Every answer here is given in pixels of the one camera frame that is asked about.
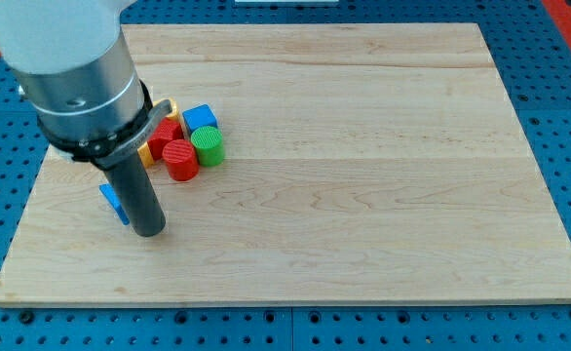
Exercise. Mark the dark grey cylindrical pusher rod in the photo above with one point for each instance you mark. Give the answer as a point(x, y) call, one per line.
point(138, 199)

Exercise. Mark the blue triangle block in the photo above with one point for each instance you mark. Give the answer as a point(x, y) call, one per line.
point(109, 194)

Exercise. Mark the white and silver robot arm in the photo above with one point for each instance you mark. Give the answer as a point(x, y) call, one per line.
point(73, 65)

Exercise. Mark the yellow hexagon block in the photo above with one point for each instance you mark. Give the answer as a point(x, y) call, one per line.
point(174, 114)

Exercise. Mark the red cylinder block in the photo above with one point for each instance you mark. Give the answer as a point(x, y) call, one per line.
point(180, 159)

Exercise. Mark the green cylinder block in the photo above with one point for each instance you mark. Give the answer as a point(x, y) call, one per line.
point(208, 144)

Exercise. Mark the blue cube block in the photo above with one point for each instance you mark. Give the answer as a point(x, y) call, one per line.
point(197, 117)

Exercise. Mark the wooden board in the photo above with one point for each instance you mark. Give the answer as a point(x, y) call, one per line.
point(366, 165)

